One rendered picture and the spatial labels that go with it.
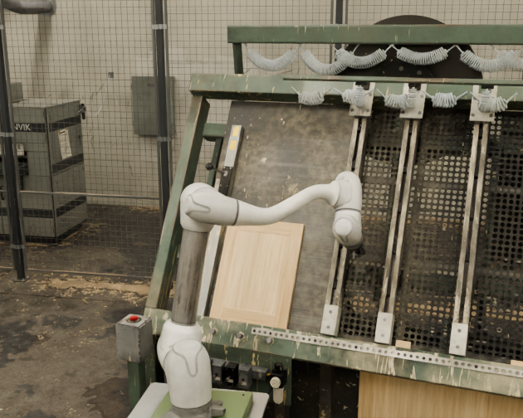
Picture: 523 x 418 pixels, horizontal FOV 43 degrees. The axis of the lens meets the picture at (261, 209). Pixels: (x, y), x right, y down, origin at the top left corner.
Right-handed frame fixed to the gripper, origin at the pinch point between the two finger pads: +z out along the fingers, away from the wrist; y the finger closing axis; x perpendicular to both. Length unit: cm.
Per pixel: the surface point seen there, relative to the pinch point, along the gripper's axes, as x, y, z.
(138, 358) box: 88, -62, -12
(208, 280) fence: 69, -21, 4
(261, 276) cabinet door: 44.7, -15.7, 6.7
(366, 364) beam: -8.7, -47.0, 3.1
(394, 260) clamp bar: -14.3, -1.3, 4.4
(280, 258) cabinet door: 37.6, -6.2, 6.6
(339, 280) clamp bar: 7.3, -13.9, 0.9
